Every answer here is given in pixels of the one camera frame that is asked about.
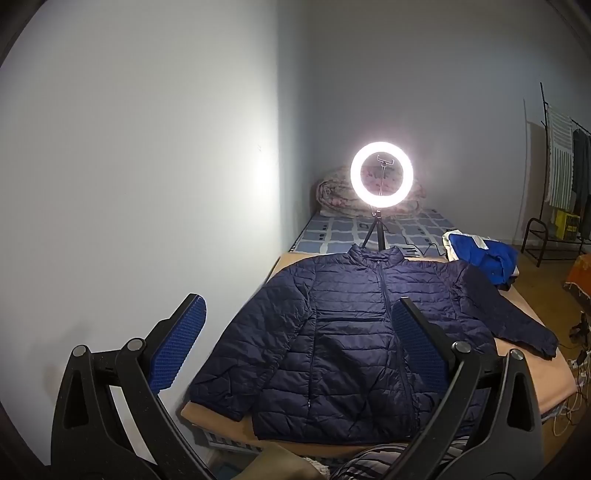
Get navy puffer jacket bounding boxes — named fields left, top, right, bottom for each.
left=188, top=244, right=559, bottom=446

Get tan blanket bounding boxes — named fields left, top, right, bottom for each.
left=180, top=251, right=578, bottom=460

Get blue patterned bed sheet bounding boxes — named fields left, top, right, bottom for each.
left=288, top=208, right=462, bottom=259

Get yellow box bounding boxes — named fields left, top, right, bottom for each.
left=551, top=209, right=581, bottom=241

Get black cable bundle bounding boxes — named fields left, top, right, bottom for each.
left=569, top=313, right=591, bottom=344

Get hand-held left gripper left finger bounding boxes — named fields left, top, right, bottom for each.
left=50, top=293, right=218, bottom=480

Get floral rolled quilt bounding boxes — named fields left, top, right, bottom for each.
left=315, top=166, right=424, bottom=219

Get person's striped pants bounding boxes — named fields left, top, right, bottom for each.
left=330, top=436, right=472, bottom=480

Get white folded cloth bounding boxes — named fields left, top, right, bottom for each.
left=442, top=229, right=465, bottom=260

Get black tripod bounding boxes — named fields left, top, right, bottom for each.
left=360, top=154, right=393, bottom=252

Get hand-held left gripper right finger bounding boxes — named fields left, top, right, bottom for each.
left=390, top=296, right=544, bottom=480

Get black clothes rack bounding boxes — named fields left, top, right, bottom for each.
left=522, top=82, right=591, bottom=268

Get orange cloth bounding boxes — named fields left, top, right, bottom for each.
left=563, top=253, right=591, bottom=301

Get blue white jacket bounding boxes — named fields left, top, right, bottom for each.
left=449, top=233, right=520, bottom=287

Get dark hanging garment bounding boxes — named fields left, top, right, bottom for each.
left=571, top=129, right=591, bottom=217

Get white ring light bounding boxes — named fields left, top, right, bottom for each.
left=349, top=141, right=415, bottom=210

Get striped hanging towel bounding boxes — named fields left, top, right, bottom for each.
left=545, top=105, right=575, bottom=208

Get black ring light cable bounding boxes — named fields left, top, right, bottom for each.
left=401, top=241, right=446, bottom=258

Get olive cloth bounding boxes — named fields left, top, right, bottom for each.
left=240, top=445, right=334, bottom=480

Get white cable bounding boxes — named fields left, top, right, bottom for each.
left=551, top=392, right=586, bottom=437

